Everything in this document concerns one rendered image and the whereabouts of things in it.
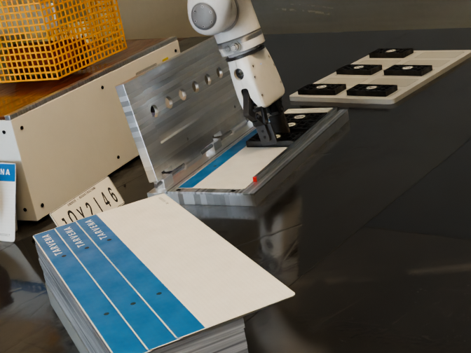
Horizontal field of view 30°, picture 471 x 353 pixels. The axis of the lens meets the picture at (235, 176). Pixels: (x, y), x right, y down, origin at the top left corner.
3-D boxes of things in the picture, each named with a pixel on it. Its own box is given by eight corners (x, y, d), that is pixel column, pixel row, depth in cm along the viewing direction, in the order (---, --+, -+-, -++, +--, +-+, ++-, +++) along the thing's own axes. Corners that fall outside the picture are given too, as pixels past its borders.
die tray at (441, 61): (392, 104, 182) (392, 99, 182) (287, 100, 199) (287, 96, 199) (474, 54, 210) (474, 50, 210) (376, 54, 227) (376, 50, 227)
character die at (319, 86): (335, 95, 193) (334, 90, 192) (298, 94, 199) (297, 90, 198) (346, 88, 196) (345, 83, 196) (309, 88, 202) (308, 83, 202)
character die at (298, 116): (318, 125, 170) (317, 120, 169) (272, 127, 174) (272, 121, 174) (327, 118, 174) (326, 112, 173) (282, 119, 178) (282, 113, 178)
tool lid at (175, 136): (123, 84, 144) (114, 86, 145) (160, 190, 149) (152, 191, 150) (241, 23, 180) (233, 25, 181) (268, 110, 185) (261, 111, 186)
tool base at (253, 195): (256, 206, 141) (252, 185, 140) (148, 203, 151) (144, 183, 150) (349, 120, 177) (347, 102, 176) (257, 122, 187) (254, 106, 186)
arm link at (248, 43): (247, 36, 153) (253, 52, 154) (268, 24, 160) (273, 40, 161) (208, 48, 158) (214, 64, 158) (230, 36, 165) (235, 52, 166)
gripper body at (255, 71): (247, 48, 154) (270, 108, 156) (272, 34, 162) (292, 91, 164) (213, 59, 158) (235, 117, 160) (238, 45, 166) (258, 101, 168)
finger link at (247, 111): (240, 102, 154) (256, 125, 157) (251, 74, 159) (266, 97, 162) (235, 104, 155) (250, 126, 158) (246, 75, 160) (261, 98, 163)
